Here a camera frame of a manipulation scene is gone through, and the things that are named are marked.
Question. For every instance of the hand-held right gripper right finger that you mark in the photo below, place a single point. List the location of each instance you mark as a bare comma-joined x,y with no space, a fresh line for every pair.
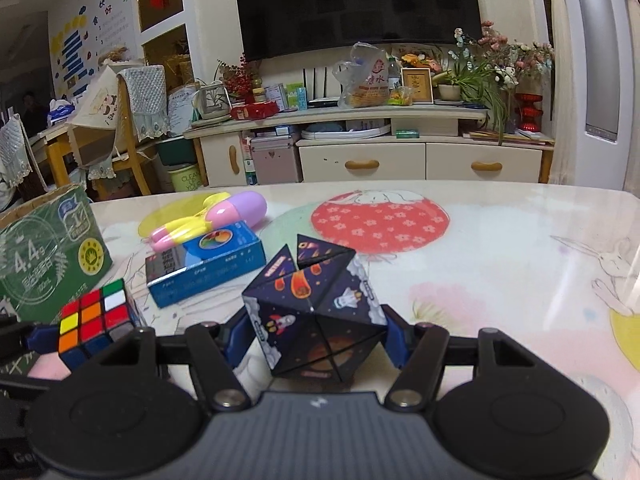
397,334

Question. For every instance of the red berry branch decoration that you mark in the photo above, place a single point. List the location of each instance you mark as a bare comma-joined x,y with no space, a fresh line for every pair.
239,77

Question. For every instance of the white standing air conditioner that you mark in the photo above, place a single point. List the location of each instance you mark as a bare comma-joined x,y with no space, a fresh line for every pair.
600,60

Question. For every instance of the wooden chair with lace cover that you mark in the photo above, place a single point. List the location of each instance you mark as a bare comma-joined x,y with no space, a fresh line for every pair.
135,110

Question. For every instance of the pink storage box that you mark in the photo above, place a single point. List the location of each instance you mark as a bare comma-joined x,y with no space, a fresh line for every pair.
276,162

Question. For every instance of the artificial flower bouquet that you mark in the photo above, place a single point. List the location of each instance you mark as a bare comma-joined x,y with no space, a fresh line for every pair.
515,55

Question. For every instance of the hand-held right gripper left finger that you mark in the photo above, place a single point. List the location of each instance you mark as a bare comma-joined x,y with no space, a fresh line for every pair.
235,341

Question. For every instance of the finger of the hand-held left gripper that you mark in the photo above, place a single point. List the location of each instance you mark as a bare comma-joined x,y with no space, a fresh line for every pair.
42,339

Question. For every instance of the red vase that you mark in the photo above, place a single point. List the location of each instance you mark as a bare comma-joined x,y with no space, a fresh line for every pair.
528,110

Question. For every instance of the wooden photo frame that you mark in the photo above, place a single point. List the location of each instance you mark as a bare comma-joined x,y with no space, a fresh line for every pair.
416,85

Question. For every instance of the beige cloth bag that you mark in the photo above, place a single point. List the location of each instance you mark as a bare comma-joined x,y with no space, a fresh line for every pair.
97,102

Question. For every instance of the light green waste bin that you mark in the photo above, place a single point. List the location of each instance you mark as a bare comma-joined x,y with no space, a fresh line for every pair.
184,177

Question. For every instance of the large cardboard box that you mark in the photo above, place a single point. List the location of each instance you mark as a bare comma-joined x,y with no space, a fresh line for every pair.
45,260

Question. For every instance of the blue rectangular box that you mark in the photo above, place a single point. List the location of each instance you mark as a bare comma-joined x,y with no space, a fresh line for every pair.
210,272

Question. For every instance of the potted green plant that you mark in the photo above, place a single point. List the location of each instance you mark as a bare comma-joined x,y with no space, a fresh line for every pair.
470,82

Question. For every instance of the pink and yellow toy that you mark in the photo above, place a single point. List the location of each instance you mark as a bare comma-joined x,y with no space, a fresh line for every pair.
235,210

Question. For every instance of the red flat box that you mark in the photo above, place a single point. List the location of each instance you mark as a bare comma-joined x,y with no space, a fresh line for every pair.
252,110

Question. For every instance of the dark green bin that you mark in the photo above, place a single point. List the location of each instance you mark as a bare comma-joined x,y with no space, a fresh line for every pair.
176,150

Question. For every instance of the colourful twist puzzle cube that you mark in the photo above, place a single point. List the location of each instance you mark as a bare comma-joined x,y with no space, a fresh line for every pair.
95,320

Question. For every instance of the wall poster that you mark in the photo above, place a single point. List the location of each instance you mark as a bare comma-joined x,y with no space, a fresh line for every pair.
75,55

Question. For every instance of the cream television cabinet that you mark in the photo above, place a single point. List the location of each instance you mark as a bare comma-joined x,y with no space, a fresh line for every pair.
375,162

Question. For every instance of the dark space-print folding cube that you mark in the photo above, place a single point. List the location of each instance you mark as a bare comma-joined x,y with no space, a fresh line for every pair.
310,300

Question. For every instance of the small green flat box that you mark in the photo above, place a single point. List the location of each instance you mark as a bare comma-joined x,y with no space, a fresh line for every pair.
406,133

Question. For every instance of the black flat television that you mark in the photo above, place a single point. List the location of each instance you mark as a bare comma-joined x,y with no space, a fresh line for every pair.
350,5

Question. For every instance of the clear plastic bag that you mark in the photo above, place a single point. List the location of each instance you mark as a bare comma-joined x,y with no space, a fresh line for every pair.
365,80

